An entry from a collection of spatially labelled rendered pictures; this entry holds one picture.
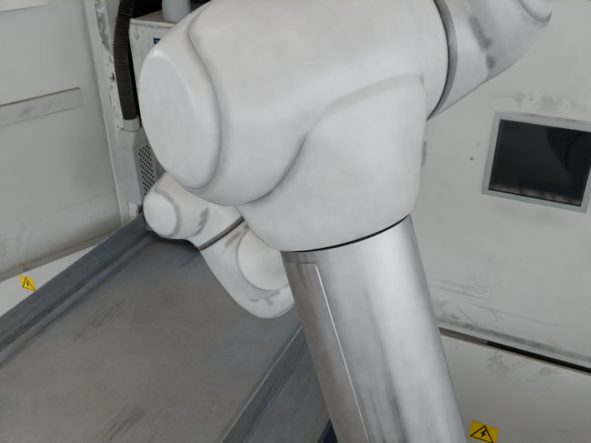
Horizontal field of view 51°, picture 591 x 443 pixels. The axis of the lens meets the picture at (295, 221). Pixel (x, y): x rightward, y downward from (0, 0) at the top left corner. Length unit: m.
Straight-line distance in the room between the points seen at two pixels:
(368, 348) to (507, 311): 0.90
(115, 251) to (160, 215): 0.64
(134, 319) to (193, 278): 0.18
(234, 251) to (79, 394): 0.45
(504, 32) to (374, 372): 0.26
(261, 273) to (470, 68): 0.54
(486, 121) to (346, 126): 0.78
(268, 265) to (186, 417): 0.36
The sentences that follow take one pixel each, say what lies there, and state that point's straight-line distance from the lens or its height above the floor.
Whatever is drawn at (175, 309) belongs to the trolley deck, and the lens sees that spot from 1.38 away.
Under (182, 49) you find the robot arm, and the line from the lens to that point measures 0.37.
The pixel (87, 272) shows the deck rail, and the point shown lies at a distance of 1.51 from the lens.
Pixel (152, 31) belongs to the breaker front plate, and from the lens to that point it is 1.40.
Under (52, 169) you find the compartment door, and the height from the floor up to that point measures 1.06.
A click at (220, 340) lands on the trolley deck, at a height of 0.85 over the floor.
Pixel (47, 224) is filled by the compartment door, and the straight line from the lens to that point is 1.61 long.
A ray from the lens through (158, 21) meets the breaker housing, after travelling 1.40.
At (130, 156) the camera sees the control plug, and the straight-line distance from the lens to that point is 1.41.
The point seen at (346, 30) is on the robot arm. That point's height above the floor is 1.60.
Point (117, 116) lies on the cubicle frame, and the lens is 1.55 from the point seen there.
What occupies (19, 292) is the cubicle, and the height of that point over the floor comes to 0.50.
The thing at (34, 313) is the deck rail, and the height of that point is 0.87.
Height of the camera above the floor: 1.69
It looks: 30 degrees down
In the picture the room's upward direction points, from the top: 1 degrees counter-clockwise
